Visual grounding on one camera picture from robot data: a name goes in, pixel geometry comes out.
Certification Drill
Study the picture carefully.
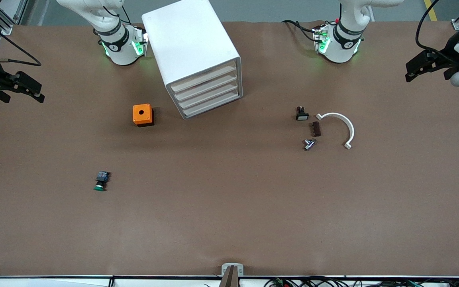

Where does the black base cable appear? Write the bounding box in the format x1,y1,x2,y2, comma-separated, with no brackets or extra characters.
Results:
281,20,318,42

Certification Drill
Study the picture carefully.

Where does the orange box with hole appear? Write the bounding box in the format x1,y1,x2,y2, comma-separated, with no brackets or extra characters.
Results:
133,104,155,127

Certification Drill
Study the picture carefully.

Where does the white plastic drawer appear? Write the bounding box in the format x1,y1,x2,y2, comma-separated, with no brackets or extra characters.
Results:
171,69,240,103
167,60,239,94
176,78,241,111
180,87,243,119

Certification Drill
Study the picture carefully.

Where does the brown table mat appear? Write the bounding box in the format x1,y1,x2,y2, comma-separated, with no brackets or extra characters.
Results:
0,20,459,278

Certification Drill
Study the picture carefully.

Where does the green push button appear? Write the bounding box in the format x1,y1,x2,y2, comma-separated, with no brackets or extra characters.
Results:
93,170,111,192

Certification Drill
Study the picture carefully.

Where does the white drawer cabinet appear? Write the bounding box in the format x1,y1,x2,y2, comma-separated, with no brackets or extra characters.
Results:
141,0,243,120

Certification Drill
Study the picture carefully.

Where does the grey metal bracket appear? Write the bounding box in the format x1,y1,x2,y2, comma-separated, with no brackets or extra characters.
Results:
221,263,244,277

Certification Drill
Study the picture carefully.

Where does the black cable bundle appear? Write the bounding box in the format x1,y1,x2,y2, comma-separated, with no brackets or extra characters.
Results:
265,277,459,287

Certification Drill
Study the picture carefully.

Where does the white curved bracket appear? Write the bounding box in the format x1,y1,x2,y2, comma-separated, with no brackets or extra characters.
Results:
316,112,355,150

